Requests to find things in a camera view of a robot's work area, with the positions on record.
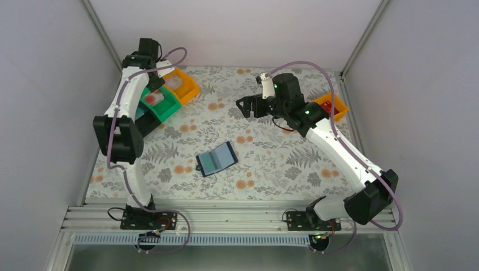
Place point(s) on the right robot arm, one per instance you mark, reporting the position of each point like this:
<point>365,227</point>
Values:
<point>372,187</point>

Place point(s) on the black plastic bin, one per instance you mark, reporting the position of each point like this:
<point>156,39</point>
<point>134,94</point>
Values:
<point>146,121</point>

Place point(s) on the blue leather card holder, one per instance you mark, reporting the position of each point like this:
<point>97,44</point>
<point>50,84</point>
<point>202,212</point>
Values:
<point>216,160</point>

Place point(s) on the red circle card in green bin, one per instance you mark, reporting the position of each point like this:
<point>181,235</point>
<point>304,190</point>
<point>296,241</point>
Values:
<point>152,99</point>

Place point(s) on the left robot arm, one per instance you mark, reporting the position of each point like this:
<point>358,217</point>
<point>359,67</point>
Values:
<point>120,139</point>

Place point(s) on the aluminium rail frame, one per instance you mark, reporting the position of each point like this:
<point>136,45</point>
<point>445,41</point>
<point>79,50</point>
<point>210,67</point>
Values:
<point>205,216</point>

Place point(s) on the green plastic bin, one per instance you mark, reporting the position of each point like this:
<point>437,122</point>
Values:
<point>164,109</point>

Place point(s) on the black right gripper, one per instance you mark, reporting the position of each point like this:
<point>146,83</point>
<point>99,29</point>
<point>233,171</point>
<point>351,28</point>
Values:
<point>253,105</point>

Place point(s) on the pale floral card in orange bin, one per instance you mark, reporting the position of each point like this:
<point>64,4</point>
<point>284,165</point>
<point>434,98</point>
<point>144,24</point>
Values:
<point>174,82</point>

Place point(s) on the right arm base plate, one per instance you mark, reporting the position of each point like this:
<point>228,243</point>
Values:
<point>308,221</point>

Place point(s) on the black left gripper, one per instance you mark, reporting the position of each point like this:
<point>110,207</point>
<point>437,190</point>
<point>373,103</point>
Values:
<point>156,82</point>

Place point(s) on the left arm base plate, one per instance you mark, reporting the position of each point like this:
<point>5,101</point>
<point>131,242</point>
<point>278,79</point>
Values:
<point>147,220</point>

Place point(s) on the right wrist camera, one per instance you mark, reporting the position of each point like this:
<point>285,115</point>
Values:
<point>268,87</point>

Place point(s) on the orange plastic bin right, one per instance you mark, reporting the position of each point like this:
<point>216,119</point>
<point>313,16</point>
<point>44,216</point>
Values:
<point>339,108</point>

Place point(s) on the red card in right bin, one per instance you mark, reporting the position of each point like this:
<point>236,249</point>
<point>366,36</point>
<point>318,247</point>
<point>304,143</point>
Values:
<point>327,106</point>

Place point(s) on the orange plastic bin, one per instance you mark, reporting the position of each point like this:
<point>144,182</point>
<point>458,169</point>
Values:
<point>339,108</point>
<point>187,91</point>

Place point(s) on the orange plastic bin left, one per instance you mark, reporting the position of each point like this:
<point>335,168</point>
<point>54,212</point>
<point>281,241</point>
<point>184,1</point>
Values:
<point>187,91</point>

